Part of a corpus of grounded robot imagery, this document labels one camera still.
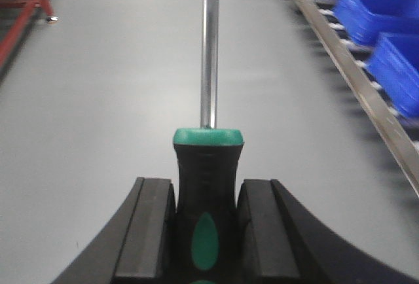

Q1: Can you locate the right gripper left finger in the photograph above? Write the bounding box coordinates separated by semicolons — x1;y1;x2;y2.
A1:
55;177;175;283

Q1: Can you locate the red metal frame leg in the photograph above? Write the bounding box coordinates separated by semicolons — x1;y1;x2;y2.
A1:
1;0;59;67

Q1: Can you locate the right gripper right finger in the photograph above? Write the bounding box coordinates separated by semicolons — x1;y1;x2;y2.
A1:
238;179;418;283

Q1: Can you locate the metal shelf rack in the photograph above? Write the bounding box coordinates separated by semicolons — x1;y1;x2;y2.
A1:
293;0;418;193

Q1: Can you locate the green-black screwdriver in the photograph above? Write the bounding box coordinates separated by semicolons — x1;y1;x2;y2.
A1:
173;0;244;283

